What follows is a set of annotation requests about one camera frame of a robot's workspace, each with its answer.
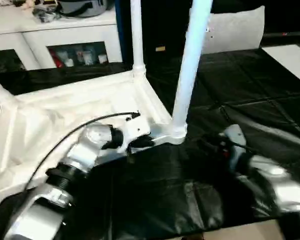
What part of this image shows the white plastic table leg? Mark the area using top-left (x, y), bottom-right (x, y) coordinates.
top-left (0, 72), bottom-right (16, 107)
top-left (129, 0), bottom-right (148, 77)
top-left (171, 0), bottom-right (214, 145)

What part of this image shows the white flat board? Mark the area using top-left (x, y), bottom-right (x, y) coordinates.
top-left (261, 44), bottom-right (300, 89)

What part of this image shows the grey cushion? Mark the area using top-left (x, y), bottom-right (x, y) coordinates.
top-left (204, 5), bottom-right (266, 55)

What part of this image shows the black cabinet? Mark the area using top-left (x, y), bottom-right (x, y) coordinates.
top-left (114, 0), bottom-right (191, 71)

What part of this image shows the white cabinet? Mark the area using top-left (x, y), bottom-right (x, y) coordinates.
top-left (0, 9), bottom-right (123, 71)

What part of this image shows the dark bag on cabinet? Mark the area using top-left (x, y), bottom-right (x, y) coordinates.
top-left (57, 0), bottom-right (109, 18)

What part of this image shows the dark clutter pile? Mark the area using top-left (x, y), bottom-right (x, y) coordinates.
top-left (32, 4), bottom-right (62, 24)

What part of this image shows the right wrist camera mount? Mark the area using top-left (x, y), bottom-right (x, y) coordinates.
top-left (223, 124), bottom-right (247, 171)

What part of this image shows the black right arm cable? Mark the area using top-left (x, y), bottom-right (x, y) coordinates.
top-left (229, 141), bottom-right (256, 154)

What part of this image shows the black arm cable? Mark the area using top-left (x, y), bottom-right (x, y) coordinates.
top-left (23, 111), bottom-right (141, 191)
top-left (229, 141), bottom-right (256, 154)

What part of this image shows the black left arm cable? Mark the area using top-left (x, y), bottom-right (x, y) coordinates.
top-left (23, 111), bottom-right (141, 191)

